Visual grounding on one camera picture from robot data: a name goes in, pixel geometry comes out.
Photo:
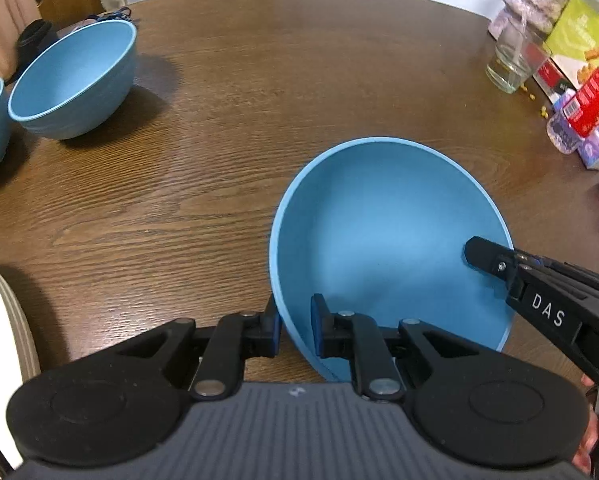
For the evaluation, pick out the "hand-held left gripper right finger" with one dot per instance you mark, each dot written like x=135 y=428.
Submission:
x=318 y=327

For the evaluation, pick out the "black cup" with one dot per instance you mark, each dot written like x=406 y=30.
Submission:
x=34 y=42

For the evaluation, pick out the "clear drinking glass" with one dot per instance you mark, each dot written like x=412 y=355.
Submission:
x=512 y=60

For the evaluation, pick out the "red label bottle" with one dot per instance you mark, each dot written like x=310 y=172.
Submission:
x=592 y=105

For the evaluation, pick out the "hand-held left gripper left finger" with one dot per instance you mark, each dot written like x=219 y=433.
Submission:
x=275 y=327

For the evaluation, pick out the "person's right hand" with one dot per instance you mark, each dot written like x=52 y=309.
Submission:
x=583 y=452

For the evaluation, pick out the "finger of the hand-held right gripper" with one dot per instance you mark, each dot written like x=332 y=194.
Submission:
x=489 y=257

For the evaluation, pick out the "green snack packet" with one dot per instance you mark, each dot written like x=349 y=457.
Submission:
x=579 y=35

